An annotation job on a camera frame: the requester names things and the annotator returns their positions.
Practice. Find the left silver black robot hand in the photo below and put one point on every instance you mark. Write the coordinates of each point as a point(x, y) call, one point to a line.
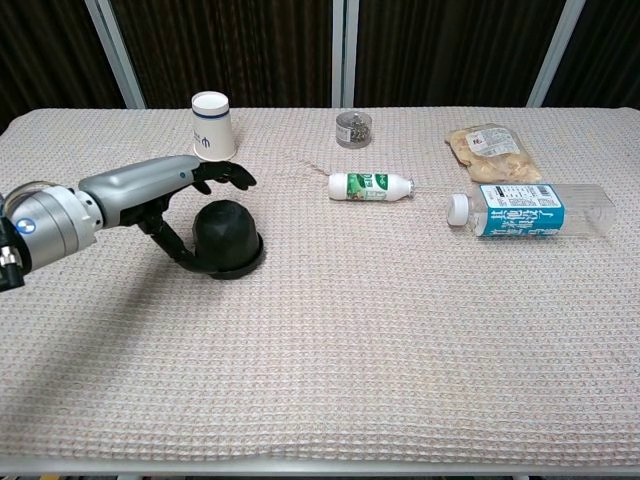
point(135, 185)

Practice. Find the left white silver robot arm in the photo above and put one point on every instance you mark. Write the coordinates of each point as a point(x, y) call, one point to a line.
point(50, 225)

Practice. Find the white paper cup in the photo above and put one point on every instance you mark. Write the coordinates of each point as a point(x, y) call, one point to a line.
point(212, 132)

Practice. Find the dark brown partition panel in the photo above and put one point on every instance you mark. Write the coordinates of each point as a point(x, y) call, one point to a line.
point(450, 50)
point(225, 50)
point(45, 55)
point(605, 50)

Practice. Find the clear jar of binder clips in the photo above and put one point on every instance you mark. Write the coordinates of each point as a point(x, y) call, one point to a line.
point(353, 130)

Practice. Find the beige waffle-weave tablecloth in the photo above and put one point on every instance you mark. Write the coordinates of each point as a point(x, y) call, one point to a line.
point(320, 325)

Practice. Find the small white green bottle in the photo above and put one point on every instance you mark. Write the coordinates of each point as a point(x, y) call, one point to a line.
point(367, 187)

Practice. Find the clear snack packet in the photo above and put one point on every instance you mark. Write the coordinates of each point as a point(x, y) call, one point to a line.
point(495, 155)

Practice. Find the clear water bottle blue label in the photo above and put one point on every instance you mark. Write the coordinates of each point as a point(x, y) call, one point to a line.
point(520, 212)

